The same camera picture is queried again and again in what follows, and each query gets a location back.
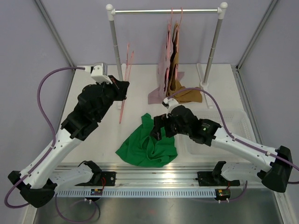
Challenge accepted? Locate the pink tank top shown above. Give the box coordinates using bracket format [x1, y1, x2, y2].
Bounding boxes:
[148, 26, 184, 105]

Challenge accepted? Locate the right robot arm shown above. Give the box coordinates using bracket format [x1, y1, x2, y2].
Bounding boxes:
[150, 105, 295, 193]

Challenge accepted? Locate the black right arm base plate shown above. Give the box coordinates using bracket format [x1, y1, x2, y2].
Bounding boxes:
[197, 171, 226, 187]

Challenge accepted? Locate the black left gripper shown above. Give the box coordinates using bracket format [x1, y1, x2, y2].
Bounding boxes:
[95, 75, 129, 120]

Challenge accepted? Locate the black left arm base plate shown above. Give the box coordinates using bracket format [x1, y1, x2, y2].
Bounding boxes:
[76, 171, 116, 187]

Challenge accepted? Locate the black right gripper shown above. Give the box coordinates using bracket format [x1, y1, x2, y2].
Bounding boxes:
[150, 113, 191, 140]

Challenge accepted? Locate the white clothes rack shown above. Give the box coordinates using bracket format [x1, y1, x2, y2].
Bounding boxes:
[106, 2, 228, 104]

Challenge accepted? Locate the aluminium mounting rail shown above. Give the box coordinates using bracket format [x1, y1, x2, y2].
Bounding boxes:
[51, 162, 260, 187]

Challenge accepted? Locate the pink hanger with brown top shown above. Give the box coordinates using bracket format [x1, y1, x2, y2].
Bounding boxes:
[173, 8, 183, 79]

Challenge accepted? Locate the brown tank top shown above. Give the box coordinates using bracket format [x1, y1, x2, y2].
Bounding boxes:
[166, 22, 203, 104]

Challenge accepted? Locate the white slotted cable duct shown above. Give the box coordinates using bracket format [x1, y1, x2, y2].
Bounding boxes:
[57, 188, 216, 198]

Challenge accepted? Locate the green tank top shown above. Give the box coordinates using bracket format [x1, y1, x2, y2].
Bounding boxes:
[115, 113, 178, 168]

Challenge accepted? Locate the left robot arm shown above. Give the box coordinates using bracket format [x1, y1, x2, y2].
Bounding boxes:
[8, 76, 129, 208]

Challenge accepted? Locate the white plastic basket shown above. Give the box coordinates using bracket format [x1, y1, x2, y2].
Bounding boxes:
[175, 109, 256, 158]

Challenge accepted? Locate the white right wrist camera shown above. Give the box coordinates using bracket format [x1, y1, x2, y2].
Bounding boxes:
[162, 98, 179, 117]

